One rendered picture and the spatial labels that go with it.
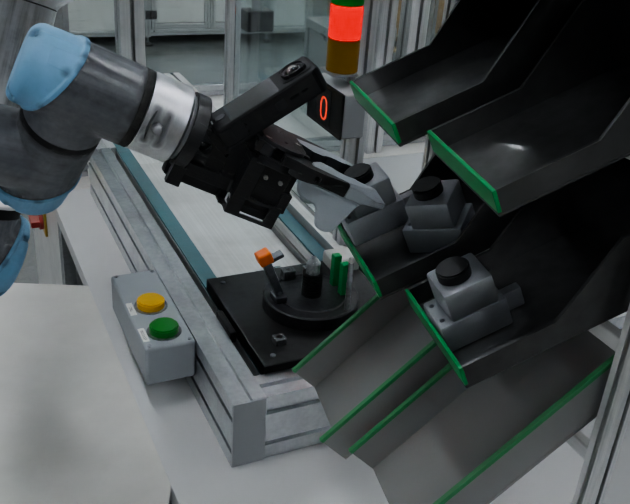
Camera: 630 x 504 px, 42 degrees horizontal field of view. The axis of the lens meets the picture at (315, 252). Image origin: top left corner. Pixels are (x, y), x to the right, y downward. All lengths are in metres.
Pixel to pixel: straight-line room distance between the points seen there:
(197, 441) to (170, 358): 0.12
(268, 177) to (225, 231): 0.75
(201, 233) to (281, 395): 0.54
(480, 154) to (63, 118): 0.36
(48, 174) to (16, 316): 0.64
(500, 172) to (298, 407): 0.51
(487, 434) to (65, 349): 0.71
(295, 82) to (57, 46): 0.21
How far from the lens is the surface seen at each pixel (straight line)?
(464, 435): 0.86
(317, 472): 1.10
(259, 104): 0.77
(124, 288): 1.27
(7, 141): 0.79
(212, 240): 1.50
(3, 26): 1.10
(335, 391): 0.99
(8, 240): 1.13
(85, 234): 1.65
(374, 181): 0.83
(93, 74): 0.74
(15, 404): 1.23
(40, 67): 0.73
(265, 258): 1.13
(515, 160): 0.69
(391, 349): 0.96
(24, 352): 1.33
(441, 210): 0.81
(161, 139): 0.75
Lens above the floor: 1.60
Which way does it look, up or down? 28 degrees down
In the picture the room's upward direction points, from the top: 5 degrees clockwise
